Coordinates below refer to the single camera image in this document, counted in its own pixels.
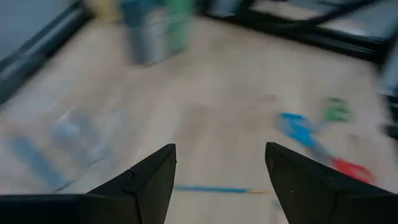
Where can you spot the yellow paint bottle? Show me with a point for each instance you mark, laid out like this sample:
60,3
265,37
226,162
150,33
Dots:
102,7

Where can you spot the dark teal paint bottle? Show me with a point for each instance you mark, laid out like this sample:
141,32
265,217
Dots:
149,43

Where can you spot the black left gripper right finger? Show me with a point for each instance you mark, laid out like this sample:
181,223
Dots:
326,199

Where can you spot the clear plastic bin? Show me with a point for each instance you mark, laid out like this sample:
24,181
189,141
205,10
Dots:
155,59
93,161

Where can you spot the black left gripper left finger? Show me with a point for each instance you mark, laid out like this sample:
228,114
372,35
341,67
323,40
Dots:
124,202

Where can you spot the light blue paint bottle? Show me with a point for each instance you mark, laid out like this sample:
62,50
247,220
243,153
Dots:
135,12

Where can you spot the black aluminium table frame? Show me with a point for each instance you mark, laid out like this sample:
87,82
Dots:
311,40

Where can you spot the green paint bottle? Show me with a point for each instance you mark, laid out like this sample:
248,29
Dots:
180,25

